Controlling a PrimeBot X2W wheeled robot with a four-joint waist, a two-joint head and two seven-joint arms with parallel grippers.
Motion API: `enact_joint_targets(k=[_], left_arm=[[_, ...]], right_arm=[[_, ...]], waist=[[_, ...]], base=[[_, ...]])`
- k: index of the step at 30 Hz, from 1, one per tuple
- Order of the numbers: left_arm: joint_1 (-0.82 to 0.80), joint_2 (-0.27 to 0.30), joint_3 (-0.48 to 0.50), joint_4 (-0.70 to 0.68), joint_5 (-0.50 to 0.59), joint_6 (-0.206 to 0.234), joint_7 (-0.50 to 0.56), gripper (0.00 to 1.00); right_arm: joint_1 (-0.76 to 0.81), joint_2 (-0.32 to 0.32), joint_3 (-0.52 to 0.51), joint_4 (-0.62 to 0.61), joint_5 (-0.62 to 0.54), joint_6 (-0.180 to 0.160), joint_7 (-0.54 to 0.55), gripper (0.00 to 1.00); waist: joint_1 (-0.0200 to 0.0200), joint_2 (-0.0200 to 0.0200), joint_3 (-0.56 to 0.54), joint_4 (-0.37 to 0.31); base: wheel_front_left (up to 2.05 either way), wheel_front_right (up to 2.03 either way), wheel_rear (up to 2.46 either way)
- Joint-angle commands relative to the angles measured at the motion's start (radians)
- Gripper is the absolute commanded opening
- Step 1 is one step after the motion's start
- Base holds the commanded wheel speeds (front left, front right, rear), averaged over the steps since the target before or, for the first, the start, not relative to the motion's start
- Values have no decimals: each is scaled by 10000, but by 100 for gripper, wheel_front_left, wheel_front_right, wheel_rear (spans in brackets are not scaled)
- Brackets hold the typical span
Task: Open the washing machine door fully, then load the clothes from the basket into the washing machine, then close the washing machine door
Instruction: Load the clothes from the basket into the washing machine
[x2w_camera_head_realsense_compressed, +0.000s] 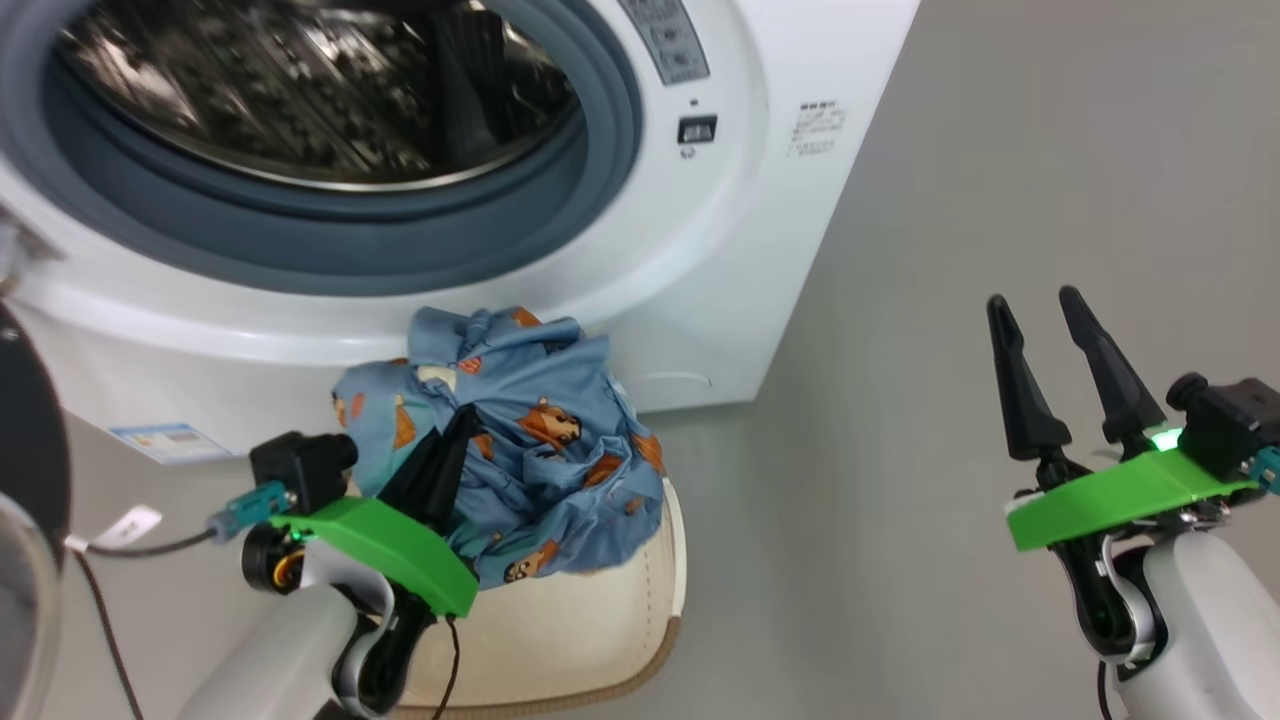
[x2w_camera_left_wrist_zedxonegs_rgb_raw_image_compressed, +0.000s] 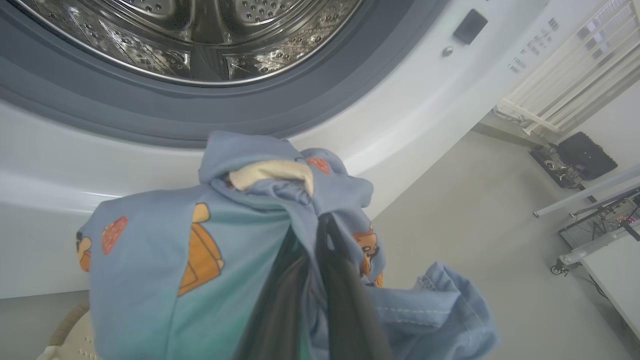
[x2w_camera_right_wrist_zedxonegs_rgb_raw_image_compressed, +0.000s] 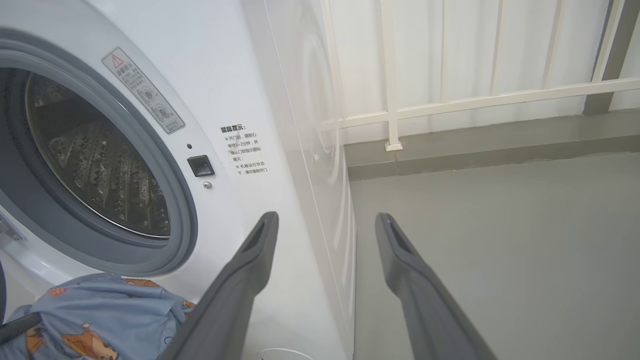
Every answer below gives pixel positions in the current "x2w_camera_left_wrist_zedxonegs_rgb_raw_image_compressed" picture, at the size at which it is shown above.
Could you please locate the cream perforated laundry basket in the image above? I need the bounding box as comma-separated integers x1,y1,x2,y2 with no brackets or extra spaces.
36,300,98,360

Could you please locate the black square door latch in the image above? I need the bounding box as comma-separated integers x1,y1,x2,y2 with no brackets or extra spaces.
453,8,489,46

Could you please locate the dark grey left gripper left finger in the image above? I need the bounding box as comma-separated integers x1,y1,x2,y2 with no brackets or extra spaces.
235,225,321,360

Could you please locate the black equipment on floor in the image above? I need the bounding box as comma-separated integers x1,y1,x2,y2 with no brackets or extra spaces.
530,131,618,190

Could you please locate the white table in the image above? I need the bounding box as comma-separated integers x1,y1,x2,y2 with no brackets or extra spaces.
580,235,640,341

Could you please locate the blue cartoon print clothing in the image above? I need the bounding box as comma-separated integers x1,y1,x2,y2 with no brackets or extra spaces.
76,131,501,360

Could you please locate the grey wheeled equipment stand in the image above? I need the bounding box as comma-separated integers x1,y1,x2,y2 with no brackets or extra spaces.
532,165,640,277

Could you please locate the white front-load washing machine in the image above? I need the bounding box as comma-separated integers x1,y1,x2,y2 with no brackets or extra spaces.
0,0,551,301

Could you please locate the white metal railing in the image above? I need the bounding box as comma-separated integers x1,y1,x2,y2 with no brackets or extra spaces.
495,0,640,136

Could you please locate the grey rubber door gasket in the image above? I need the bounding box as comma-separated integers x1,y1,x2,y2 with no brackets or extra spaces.
0,0,446,148

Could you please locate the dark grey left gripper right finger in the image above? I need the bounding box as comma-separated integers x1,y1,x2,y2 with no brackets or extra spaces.
316,212,396,360

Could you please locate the stainless steel washer drum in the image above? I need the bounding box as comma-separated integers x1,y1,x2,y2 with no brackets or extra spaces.
10,0,363,86

